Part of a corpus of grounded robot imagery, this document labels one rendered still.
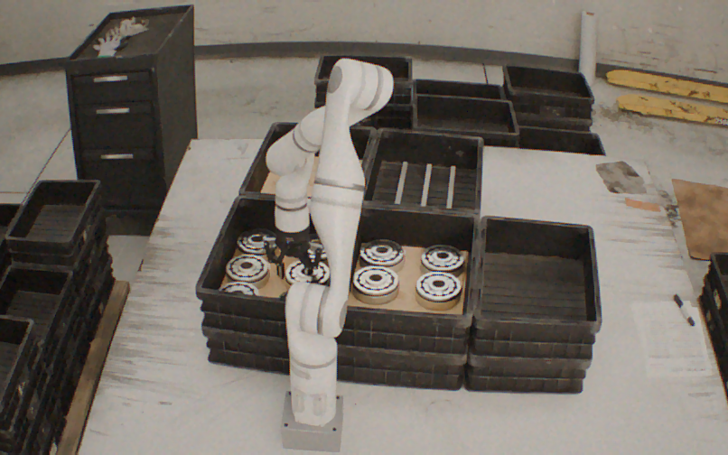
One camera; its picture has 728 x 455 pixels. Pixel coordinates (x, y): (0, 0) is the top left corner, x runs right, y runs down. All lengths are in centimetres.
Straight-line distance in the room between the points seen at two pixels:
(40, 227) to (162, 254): 80
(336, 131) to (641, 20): 404
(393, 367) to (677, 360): 76
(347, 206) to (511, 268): 67
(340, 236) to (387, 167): 94
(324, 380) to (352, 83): 57
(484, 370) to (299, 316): 51
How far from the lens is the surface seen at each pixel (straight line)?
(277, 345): 198
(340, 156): 162
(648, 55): 560
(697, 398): 212
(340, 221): 162
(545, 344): 192
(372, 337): 193
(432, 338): 191
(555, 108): 372
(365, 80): 164
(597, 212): 270
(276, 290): 209
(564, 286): 215
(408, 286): 210
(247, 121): 466
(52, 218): 316
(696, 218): 420
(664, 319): 233
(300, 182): 194
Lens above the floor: 211
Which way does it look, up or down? 34 degrees down
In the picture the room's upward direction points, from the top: 1 degrees clockwise
